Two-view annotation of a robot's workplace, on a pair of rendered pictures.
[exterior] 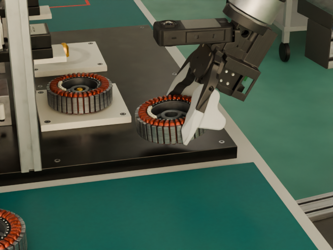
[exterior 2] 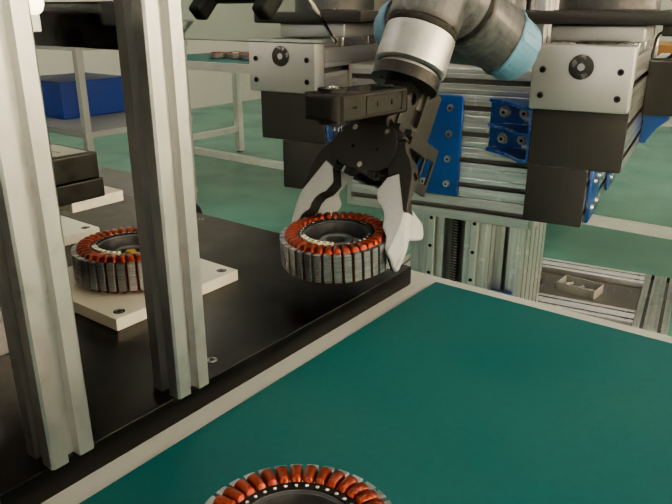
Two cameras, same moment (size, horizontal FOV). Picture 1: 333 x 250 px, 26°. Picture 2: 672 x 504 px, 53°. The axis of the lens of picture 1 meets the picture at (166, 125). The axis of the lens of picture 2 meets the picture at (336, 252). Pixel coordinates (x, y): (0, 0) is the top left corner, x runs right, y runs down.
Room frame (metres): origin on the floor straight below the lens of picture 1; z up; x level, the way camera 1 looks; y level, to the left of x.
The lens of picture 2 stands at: (0.52, 0.39, 1.04)
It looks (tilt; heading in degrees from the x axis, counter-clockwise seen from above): 20 degrees down; 321
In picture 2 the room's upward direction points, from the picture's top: straight up
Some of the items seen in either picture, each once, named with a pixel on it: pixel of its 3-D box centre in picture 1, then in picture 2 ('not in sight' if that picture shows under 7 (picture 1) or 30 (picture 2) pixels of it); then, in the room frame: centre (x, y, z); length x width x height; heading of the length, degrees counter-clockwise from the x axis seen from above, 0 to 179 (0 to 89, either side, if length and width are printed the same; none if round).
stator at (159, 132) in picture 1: (171, 118); (336, 245); (1.01, -0.01, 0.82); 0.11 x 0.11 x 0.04
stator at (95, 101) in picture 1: (80, 93); (131, 257); (1.15, 0.15, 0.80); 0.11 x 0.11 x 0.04
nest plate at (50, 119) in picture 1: (80, 105); (134, 280); (1.15, 0.15, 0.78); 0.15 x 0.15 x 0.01; 14
